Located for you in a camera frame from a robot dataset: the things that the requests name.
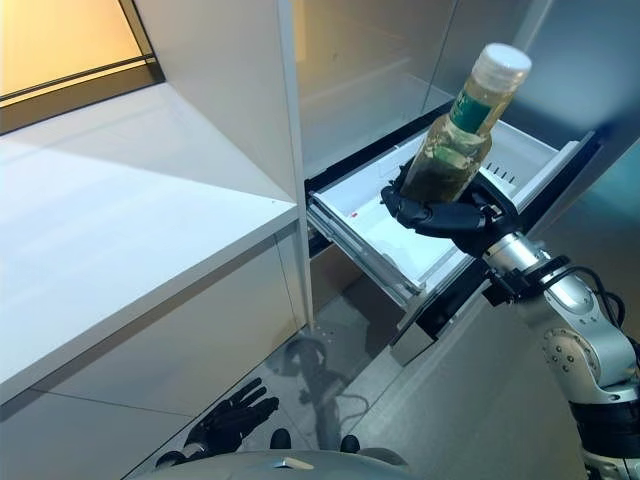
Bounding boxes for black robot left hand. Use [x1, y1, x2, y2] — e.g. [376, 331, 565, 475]
[184, 378, 281, 457]

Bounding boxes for stainless steel fridge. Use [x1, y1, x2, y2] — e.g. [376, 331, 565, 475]
[292, 0, 539, 326]

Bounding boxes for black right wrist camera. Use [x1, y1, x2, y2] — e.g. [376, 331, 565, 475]
[482, 254, 571, 307]

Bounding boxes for brushed silver side panel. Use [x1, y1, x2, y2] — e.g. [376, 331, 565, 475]
[504, 0, 640, 166]

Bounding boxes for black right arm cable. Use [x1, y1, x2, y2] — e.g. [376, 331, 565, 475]
[542, 264, 629, 346]

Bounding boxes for backlit yellow window black frame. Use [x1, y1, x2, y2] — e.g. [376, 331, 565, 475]
[0, 0, 166, 136]

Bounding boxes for tall white cabinet panel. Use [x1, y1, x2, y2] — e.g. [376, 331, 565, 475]
[137, 0, 316, 331]

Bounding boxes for fridge drawer with white tub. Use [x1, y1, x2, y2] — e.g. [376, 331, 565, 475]
[304, 119, 601, 369]

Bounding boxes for grey robot body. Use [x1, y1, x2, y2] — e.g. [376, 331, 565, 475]
[144, 447, 416, 480]

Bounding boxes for clear tea bottle white cap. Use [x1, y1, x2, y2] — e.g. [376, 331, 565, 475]
[399, 43, 533, 205]

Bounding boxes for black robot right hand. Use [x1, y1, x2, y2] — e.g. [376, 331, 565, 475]
[379, 167, 520, 259]

